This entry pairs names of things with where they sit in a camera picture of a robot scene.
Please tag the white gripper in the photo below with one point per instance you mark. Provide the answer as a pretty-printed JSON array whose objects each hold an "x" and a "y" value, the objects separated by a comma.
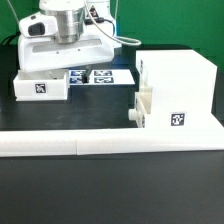
[{"x": 42, "y": 53}]

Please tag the white drawer with knob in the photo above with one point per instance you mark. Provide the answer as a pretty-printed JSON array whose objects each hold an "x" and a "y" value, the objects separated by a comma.
[{"x": 142, "y": 107}]

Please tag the white drawer cabinet box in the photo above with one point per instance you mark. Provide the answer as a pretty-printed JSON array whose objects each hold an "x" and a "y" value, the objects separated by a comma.
[{"x": 182, "y": 83}]

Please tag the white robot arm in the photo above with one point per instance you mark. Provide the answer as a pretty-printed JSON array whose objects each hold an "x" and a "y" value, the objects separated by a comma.
[{"x": 57, "y": 38}]

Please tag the fiducial marker sheet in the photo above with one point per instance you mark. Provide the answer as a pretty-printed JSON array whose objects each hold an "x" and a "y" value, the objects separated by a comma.
[{"x": 102, "y": 77}]

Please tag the white L-shaped fence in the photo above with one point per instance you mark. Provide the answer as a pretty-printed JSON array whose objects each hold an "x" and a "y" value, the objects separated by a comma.
[{"x": 161, "y": 133}]

